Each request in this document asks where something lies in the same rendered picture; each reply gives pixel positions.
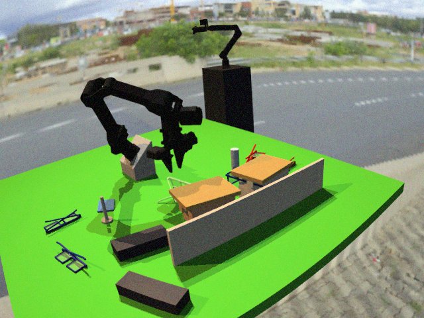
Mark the navy blue glasses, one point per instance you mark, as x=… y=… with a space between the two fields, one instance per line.
x=56 y=225

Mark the red-framed glasses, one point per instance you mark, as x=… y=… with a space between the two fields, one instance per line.
x=254 y=154

